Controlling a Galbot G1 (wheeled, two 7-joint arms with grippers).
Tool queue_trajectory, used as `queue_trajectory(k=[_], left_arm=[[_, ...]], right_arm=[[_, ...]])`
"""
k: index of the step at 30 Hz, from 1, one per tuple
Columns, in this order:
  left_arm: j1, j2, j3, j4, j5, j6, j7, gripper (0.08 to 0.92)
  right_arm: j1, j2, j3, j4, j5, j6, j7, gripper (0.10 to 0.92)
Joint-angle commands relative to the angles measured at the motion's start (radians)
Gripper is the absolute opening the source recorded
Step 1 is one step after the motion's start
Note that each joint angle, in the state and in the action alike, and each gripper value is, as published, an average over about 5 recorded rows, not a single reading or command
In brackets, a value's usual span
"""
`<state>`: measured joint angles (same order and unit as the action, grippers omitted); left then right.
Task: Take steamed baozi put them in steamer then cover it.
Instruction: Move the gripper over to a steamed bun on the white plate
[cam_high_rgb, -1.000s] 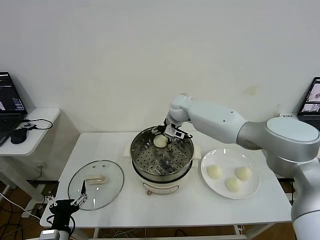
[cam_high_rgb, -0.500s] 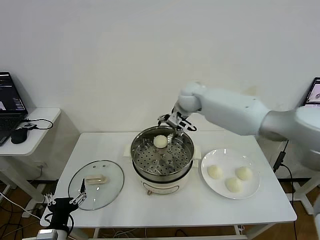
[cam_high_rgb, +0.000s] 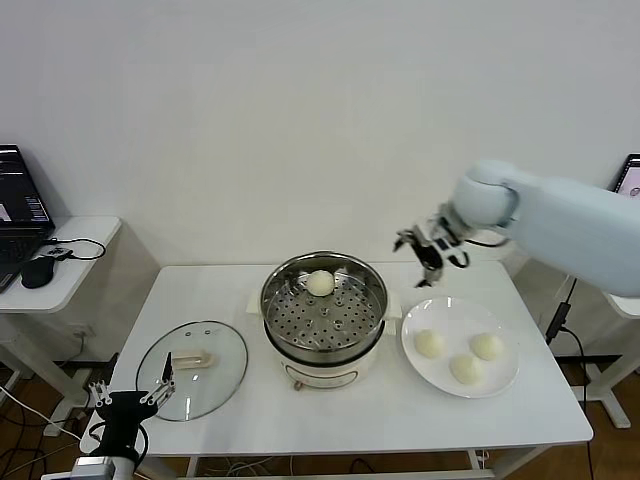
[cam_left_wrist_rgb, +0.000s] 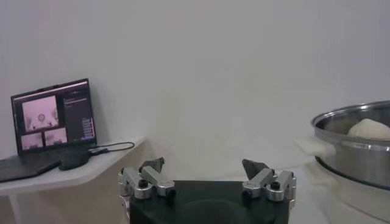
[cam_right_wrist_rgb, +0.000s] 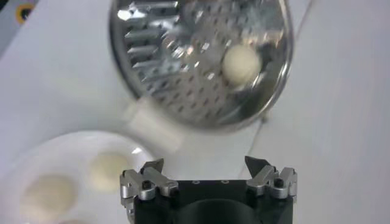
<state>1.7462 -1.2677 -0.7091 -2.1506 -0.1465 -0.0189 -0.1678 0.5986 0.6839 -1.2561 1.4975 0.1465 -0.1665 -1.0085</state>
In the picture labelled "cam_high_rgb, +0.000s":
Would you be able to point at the small black usb hub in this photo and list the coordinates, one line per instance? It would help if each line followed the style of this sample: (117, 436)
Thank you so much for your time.
(57, 252)

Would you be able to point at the cream electric cooker pot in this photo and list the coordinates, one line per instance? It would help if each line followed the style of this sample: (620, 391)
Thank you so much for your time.
(325, 372)

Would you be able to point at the white side table with mouse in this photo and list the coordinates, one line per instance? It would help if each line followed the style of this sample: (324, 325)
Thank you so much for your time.
(75, 280)

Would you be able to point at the white floor power strip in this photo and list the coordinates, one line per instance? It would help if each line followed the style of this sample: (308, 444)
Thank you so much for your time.
(55, 429)

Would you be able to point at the glass pot lid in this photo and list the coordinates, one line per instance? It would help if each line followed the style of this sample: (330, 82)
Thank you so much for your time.
(192, 361)

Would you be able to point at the stainless steel steamer basket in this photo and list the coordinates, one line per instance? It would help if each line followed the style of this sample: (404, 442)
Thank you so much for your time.
(350, 320)

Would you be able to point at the grey laptop bright screen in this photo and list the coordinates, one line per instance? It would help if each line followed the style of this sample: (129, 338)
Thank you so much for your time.
(627, 175)

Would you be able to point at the black laptop dark screen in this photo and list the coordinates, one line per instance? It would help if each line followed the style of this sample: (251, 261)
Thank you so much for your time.
(20, 190)

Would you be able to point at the white main table frame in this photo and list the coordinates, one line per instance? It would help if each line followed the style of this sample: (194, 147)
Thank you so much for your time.
(192, 467)

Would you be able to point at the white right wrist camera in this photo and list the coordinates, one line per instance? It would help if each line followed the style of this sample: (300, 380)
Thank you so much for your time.
(454, 252)

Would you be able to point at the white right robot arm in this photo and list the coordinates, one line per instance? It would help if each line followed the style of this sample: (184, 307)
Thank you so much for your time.
(550, 225)

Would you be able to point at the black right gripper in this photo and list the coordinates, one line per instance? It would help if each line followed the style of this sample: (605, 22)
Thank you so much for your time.
(432, 247)

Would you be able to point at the black computer mouse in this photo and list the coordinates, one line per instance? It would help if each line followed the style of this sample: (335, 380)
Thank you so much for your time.
(36, 272)

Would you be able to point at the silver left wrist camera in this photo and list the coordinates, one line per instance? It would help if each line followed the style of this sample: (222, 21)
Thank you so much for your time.
(92, 467)

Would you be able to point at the white round plate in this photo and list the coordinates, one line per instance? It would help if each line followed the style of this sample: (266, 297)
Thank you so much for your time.
(425, 317)

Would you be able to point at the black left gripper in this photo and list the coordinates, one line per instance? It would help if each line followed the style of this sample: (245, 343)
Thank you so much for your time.
(122, 407)

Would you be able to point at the white steamed baozi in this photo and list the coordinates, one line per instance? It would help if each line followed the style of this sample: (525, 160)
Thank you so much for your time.
(466, 370)
(320, 282)
(429, 344)
(487, 346)

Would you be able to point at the white wall socket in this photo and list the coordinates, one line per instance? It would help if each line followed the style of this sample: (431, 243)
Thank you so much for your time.
(82, 331)

